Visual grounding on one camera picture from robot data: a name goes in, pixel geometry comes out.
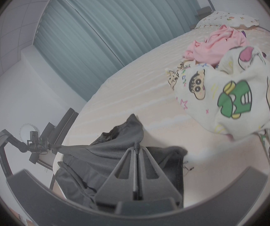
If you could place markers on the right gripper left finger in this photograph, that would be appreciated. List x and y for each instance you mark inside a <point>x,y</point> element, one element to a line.
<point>120,185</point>

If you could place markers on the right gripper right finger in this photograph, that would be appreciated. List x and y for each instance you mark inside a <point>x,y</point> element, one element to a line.
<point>153,185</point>

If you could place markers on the black T-shirt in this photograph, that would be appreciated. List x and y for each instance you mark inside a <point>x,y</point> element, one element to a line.
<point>90,156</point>

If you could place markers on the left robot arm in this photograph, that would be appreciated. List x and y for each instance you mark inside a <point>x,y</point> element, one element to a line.
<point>19,145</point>

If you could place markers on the bed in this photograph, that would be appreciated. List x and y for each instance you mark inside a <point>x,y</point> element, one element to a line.
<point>137,79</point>

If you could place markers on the white printed pyjama garment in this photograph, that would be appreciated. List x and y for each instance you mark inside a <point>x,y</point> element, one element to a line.
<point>238,83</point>

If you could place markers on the blue-green curtain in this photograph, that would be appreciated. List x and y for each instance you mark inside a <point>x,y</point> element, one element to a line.
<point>73,55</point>
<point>137,15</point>

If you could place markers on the pink garment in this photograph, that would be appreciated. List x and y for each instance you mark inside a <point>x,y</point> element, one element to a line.
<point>210,48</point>

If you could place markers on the purple garment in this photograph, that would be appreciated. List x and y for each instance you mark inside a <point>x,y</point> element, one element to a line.
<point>244,34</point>

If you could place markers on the grey bedside table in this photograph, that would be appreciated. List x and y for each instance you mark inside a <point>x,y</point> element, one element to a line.
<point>202,15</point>

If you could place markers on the white printed pillow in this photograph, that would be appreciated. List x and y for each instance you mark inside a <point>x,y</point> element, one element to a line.
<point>226,19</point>

